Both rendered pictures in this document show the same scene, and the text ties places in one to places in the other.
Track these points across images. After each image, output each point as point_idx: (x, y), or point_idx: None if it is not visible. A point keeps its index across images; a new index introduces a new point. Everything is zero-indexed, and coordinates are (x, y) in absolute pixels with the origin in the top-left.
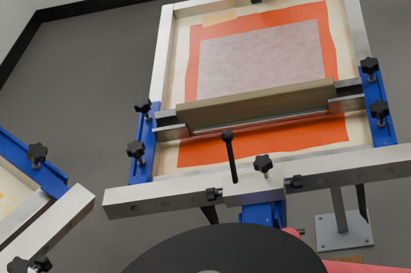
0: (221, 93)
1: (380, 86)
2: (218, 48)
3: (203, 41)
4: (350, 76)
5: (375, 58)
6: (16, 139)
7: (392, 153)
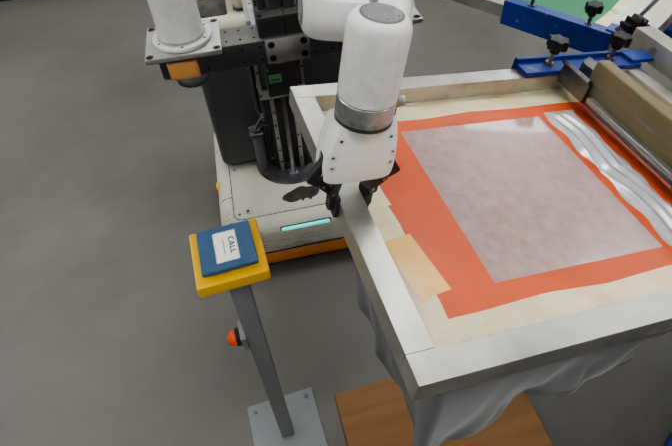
0: (616, 218)
1: (559, 55)
2: (507, 245)
3: (497, 275)
4: (516, 98)
5: (551, 35)
6: None
7: (662, 38)
